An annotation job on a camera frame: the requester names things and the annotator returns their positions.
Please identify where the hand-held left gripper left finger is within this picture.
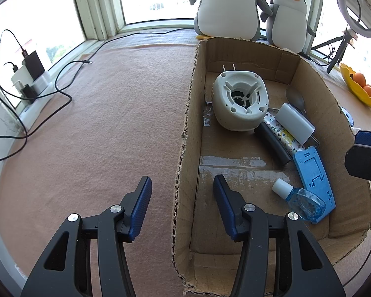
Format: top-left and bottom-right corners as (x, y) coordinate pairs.
(20, 176), (153, 297)

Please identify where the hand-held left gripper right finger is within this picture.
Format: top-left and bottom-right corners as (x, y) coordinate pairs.
(213, 175), (347, 297)

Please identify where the blue round tape measure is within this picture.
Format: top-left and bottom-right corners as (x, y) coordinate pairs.
(340, 107), (354, 127)

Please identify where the cardboard box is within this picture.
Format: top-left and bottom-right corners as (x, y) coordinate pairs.
(172, 36), (371, 294)

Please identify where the blue phone stand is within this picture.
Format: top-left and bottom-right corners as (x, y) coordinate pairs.
(293, 146), (336, 224)

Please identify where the white wall charger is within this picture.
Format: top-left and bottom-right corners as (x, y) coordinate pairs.
(275, 103), (316, 146)

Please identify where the black cylinder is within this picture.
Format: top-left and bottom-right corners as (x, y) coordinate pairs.
(254, 122), (293, 167)

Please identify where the white patterned tube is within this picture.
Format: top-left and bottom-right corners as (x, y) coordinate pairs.
(264, 111), (303, 159)

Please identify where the blue bottle with white cap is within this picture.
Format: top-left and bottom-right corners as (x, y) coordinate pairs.
(271, 178), (327, 222)

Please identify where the yellow fruit bowl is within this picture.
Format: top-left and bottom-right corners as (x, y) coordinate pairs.
(339, 63), (371, 110)

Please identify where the pink felt mat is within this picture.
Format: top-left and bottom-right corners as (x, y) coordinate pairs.
(0, 42), (371, 297)

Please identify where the black tripod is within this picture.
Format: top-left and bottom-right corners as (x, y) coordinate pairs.
(311, 28), (359, 74)

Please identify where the white plug-in device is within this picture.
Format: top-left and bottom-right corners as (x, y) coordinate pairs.
(212, 64), (269, 132)

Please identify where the small penguin plush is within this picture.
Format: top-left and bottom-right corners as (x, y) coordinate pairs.
(260, 0), (316, 54)

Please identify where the white power strip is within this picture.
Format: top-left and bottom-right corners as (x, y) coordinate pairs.
(11, 71), (54, 121)

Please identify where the small black plug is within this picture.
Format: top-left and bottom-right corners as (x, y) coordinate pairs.
(21, 83), (39, 99)

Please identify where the beige checkered cloth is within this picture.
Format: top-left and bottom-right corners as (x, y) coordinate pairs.
(96, 28), (201, 48)

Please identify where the white plug adapter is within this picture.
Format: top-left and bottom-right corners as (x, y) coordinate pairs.
(11, 71), (31, 90)

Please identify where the black power adapter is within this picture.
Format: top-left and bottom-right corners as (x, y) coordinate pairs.
(21, 50), (45, 79)

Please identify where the large penguin plush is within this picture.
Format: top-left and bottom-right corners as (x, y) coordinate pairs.
(189, 0), (274, 41)

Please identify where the black cable with loose end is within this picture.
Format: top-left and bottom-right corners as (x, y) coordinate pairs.
(0, 59), (93, 161)

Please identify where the long black cable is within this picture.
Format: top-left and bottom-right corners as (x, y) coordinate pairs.
(88, 26), (194, 61)

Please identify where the black adapter cable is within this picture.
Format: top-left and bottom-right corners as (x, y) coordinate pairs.
(0, 29), (28, 109)

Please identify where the white window frame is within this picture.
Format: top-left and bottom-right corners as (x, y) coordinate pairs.
(0, 0), (328, 50)

